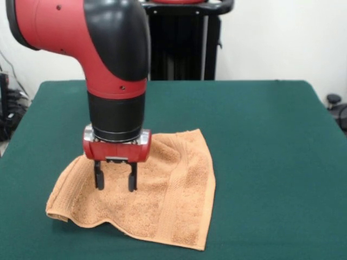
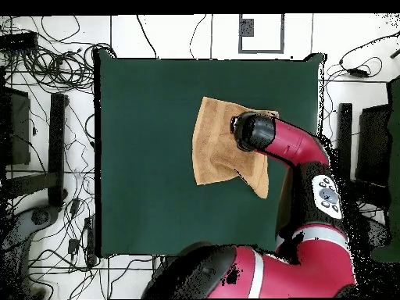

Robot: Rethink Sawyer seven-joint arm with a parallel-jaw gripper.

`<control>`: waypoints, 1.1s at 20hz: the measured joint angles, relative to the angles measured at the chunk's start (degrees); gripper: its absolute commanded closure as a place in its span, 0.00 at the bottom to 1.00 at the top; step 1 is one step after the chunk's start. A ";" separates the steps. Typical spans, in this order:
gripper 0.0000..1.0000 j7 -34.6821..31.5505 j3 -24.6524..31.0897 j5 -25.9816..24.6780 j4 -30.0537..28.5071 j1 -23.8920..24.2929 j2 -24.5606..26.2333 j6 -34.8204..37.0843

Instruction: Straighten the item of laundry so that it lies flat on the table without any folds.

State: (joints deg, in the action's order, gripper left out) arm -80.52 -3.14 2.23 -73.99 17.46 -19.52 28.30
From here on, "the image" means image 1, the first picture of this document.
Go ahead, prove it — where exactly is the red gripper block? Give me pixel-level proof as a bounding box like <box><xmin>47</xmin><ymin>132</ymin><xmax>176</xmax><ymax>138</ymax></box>
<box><xmin>82</xmin><ymin>129</ymin><xmax>152</xmax><ymax>192</ymax></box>

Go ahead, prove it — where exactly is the tan terry towel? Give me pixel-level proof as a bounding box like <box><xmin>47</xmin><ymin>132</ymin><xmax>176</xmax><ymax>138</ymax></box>
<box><xmin>45</xmin><ymin>128</ymin><xmax>217</xmax><ymax>252</ymax></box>

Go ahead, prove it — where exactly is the dark green table cloth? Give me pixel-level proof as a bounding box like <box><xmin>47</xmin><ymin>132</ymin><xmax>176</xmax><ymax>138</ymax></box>
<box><xmin>0</xmin><ymin>80</ymin><xmax>347</xmax><ymax>260</ymax></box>

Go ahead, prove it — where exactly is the dark grey chair base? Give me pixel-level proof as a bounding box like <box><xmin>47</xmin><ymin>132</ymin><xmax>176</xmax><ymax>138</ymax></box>
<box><xmin>326</xmin><ymin>93</ymin><xmax>347</xmax><ymax>128</ymax></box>

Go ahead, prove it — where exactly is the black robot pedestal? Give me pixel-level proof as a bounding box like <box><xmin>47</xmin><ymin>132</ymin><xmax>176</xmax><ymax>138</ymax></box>
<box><xmin>140</xmin><ymin>0</ymin><xmax>234</xmax><ymax>81</ymax></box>

